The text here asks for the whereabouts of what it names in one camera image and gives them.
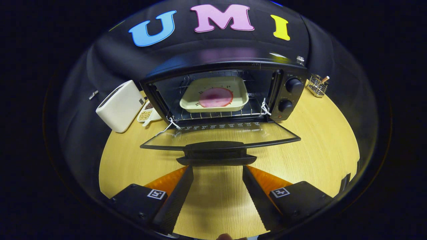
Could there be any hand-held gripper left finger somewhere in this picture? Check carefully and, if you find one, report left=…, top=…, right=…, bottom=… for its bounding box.
left=108, top=165, right=194, bottom=235

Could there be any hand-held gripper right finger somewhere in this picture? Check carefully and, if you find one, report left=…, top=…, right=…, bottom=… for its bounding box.
left=242, top=165, right=334, bottom=232

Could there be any cream square tray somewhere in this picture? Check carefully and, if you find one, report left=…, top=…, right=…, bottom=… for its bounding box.
left=179, top=76, right=249, bottom=113

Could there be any pink ham slice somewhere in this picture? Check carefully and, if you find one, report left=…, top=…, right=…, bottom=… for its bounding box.
left=199, top=88, right=234, bottom=108

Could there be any black toaster oven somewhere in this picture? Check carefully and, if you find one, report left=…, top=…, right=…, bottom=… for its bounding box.
left=139, top=55, right=309, bottom=166

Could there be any white bread toaster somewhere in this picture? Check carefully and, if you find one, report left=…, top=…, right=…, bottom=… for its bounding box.
left=96, top=80, right=146, bottom=133

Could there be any white divided seasoning dish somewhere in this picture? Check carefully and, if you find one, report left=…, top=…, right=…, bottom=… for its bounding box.
left=137, top=101, right=163, bottom=127

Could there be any black backdrop cloth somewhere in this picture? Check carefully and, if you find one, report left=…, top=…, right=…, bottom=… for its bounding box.
left=57, top=0, right=379, bottom=200

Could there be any wire utensil holder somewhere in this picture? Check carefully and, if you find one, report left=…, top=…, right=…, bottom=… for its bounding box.
left=307, top=74, right=328, bottom=98

